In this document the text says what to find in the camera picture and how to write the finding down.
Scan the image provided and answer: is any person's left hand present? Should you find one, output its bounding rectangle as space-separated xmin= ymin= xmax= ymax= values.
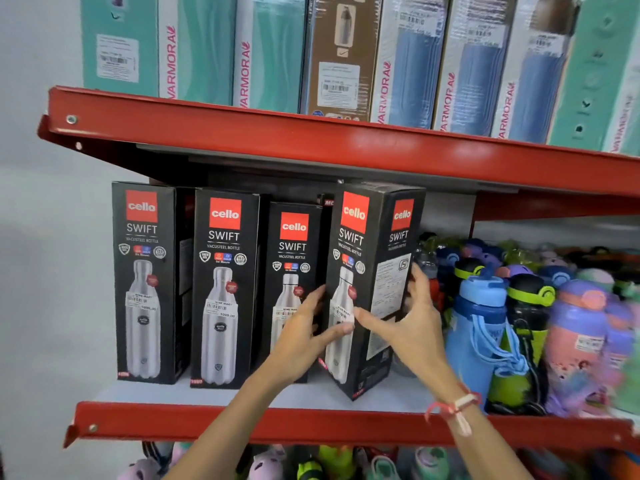
xmin=260 ymin=285 xmax=355 ymax=391

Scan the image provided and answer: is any person's right hand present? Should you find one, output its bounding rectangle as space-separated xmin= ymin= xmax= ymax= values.
xmin=352 ymin=263 xmax=459 ymax=396

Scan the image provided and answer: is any black steel bottle box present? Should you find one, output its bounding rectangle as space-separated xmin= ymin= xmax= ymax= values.
xmin=111 ymin=181 xmax=197 ymax=386
xmin=257 ymin=201 xmax=332 ymax=385
xmin=320 ymin=182 xmax=427 ymax=401
xmin=189 ymin=188 xmax=271 ymax=390

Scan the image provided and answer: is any person's left forearm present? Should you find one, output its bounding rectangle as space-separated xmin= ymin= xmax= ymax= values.
xmin=164 ymin=367 xmax=297 ymax=480

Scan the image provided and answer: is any person's right forearm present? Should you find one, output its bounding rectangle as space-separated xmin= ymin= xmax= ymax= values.
xmin=431 ymin=379 xmax=534 ymax=480

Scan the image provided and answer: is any red metal shelf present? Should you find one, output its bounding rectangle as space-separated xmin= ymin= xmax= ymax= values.
xmin=63 ymin=367 xmax=640 ymax=453
xmin=37 ymin=86 xmax=640 ymax=223

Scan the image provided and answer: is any pink white wrist thread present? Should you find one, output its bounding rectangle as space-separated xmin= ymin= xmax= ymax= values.
xmin=425 ymin=392 xmax=482 ymax=438

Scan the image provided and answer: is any row of pastel kids bottles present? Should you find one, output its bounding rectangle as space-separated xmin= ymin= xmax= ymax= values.
xmin=117 ymin=441 xmax=640 ymax=480

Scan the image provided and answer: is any group of colourful water bottles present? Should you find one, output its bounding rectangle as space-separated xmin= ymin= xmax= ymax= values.
xmin=412 ymin=232 xmax=640 ymax=421

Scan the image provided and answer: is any blue bottle box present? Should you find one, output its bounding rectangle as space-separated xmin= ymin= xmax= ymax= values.
xmin=489 ymin=0 xmax=584 ymax=146
xmin=432 ymin=0 xmax=521 ymax=138
xmin=369 ymin=0 xmax=454 ymax=131

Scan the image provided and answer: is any brown bottle box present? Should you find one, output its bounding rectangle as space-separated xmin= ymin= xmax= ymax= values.
xmin=299 ymin=0 xmax=384 ymax=123

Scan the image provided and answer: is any teal bottle box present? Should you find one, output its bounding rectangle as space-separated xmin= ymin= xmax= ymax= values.
xmin=80 ymin=0 xmax=237 ymax=107
xmin=546 ymin=0 xmax=640 ymax=157
xmin=232 ymin=0 xmax=309 ymax=115

